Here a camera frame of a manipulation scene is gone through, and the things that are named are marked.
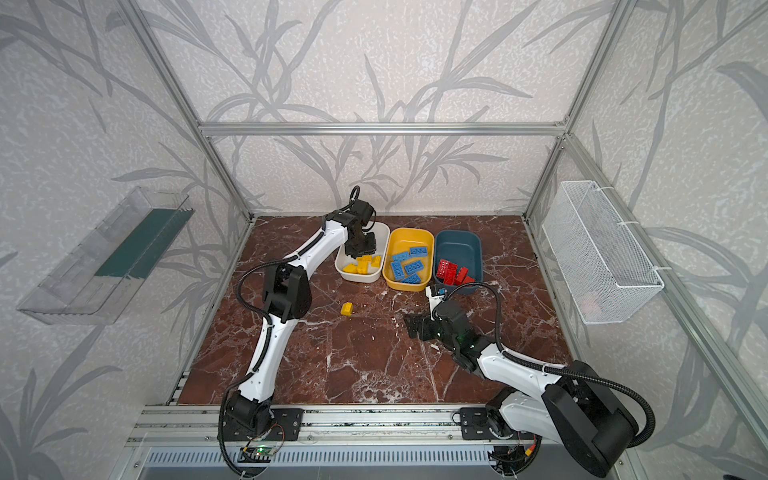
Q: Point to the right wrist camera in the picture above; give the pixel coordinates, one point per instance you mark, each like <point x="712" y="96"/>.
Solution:
<point x="435" y="294"/>

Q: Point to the clear plastic wall shelf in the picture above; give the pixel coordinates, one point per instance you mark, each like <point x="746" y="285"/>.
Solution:
<point x="96" y="281"/>

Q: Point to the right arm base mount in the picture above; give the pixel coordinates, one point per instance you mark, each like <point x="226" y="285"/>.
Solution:
<point x="475" y="424"/>

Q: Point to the dark teal plastic bin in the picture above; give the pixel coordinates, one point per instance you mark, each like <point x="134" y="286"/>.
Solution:
<point x="459" y="247"/>

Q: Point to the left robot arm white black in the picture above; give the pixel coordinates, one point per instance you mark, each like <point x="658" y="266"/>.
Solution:
<point x="286" y="299"/>

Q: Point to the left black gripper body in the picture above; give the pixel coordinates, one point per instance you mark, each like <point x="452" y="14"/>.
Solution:
<point x="360" y="241"/>

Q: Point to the white plastic bin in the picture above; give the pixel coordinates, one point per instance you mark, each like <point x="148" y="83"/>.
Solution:
<point x="382" y="234"/>

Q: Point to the white wire mesh basket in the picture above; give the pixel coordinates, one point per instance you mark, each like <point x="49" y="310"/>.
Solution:
<point x="607" y="272"/>

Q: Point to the yellow plastic bin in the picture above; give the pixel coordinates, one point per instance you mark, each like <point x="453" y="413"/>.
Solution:
<point x="402" y="240"/>

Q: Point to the aluminium front rail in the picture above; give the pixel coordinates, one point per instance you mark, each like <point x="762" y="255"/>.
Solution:
<point x="320" y="425"/>

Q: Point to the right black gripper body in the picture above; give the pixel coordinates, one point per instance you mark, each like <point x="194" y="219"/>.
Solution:
<point x="425" y="327"/>

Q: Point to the left circuit board with wires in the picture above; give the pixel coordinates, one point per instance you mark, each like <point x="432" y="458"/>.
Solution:
<point x="264" y="447"/>

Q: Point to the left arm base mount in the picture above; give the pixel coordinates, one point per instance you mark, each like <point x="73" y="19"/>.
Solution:
<point x="281" y="424"/>

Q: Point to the red brick wide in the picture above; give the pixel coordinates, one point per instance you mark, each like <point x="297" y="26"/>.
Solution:
<point x="446" y="272"/>

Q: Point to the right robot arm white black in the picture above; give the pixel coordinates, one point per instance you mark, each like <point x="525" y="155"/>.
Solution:
<point x="595" y="419"/>

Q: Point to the right wiring bundle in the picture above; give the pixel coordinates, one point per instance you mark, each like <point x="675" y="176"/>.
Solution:
<point x="516" y="453"/>

